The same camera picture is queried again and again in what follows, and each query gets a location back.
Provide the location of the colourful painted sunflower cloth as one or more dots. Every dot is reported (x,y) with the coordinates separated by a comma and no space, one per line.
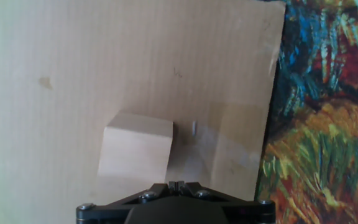
(322,124)

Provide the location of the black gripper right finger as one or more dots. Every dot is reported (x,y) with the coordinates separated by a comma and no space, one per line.
(194,188)

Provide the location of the small wooden block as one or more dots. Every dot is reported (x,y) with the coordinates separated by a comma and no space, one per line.
(135,149)

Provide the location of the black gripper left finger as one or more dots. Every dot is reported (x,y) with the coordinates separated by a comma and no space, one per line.
(154,190)

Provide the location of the brown cardboard sheet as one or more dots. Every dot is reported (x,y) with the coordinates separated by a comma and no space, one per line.
(89,46)

